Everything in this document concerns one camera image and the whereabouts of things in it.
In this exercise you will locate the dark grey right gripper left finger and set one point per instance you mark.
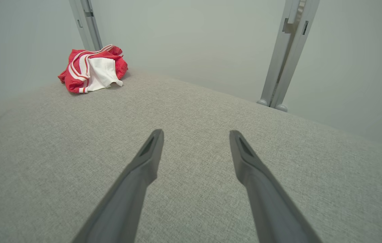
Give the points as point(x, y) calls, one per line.
point(126, 195)

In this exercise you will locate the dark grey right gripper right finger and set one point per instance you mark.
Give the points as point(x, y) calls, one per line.
point(271, 202)

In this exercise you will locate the red white-lined tank top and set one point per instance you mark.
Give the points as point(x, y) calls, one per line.
point(101, 72)

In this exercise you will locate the grey metal partition post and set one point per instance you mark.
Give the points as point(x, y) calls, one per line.
point(280, 67)
point(89, 27)

